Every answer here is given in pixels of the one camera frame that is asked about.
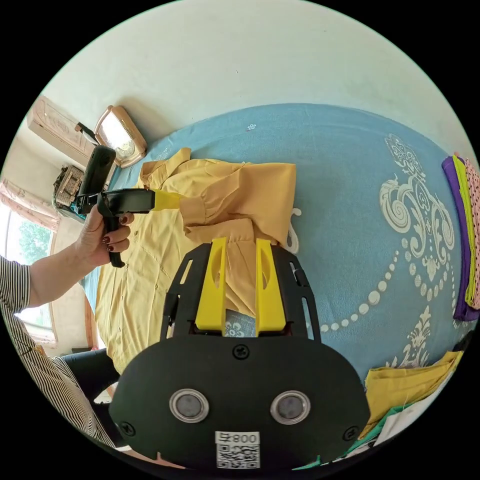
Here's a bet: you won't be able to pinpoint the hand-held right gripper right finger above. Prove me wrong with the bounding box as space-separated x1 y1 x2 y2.
255 239 289 333

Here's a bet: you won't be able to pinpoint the person's left forearm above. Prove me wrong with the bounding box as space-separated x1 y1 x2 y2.
26 241 93 309

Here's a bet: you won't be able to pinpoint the person's left hand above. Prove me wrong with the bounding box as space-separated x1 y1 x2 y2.
74 204 136 268

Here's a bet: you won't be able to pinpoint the window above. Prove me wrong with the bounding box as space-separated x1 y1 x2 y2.
0 204 58 344

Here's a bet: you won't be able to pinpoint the person's body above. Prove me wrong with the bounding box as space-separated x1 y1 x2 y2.
0 255 122 450

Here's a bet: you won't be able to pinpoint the pile of clothes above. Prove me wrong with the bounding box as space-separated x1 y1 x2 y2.
441 151 480 323
291 349 467 472

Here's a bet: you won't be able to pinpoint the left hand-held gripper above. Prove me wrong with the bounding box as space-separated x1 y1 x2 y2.
72 188 183 269

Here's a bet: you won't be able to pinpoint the pink curtain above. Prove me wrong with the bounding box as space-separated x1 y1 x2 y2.
0 178 62 234

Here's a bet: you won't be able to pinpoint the bed with blue patterned sheet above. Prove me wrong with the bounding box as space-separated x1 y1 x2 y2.
80 103 478 380

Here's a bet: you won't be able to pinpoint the woven basket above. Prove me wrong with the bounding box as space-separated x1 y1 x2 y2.
52 164 86 209

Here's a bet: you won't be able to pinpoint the pink wall air conditioner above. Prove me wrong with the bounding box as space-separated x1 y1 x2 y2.
26 95 97 160

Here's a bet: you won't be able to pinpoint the yellow t-shirt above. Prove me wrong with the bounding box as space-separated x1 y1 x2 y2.
93 147 298 377

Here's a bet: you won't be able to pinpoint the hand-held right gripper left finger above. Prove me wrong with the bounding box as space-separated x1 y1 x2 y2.
194 236 227 334

